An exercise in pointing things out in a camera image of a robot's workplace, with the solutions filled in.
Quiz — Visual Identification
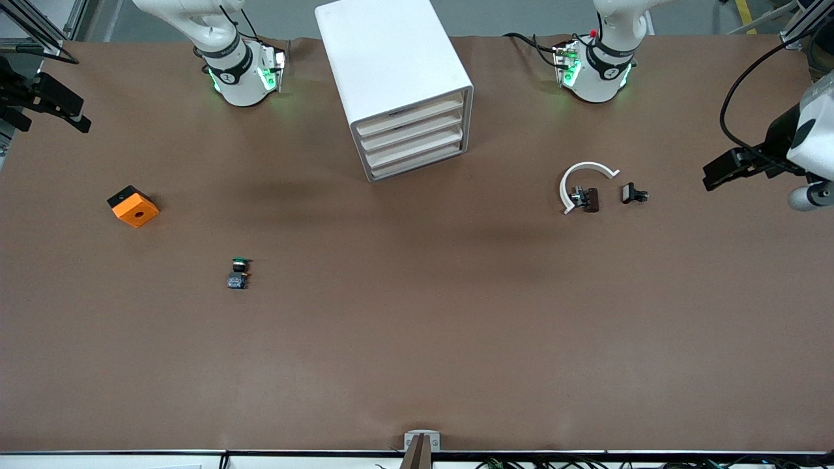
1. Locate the white cabinet drawer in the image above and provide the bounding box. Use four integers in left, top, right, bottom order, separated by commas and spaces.
366, 140, 468, 181
362, 125, 467, 167
355, 93, 465, 139
358, 109, 467, 154

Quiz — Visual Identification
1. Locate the white drawer cabinet shell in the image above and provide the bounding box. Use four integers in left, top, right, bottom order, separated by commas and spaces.
315, 0, 475, 183

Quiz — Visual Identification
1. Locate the orange and black box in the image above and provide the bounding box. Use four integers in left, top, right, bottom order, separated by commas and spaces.
108, 186, 160, 229

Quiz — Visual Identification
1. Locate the dark brown connector block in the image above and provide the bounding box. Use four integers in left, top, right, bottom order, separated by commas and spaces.
570, 187, 601, 214

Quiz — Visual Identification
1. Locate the brown table cover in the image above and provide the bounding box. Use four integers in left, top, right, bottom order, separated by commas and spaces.
0, 33, 834, 454

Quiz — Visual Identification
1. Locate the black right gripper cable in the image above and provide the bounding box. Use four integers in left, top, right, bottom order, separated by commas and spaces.
0, 36, 80, 64

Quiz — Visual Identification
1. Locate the aluminium frame profile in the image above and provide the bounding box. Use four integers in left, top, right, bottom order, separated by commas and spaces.
779, 0, 834, 51
0, 0, 87, 59

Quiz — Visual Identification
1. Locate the white curved plastic ring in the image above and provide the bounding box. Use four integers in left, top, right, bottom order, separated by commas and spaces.
559, 162, 621, 216

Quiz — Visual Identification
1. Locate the green push button switch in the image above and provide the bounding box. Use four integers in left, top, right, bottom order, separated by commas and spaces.
226, 257, 253, 291

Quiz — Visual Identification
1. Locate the black arm base cable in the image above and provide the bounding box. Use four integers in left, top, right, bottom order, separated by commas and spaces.
502, 31, 566, 70

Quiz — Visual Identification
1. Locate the black cable bundle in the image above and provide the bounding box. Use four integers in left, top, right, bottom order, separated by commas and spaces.
474, 457, 834, 469

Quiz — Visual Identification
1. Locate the white table edge rail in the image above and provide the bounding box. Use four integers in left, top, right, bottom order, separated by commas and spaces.
0, 449, 834, 469

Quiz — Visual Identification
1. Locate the grey metal bracket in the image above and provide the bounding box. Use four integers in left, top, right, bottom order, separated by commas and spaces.
404, 430, 441, 452

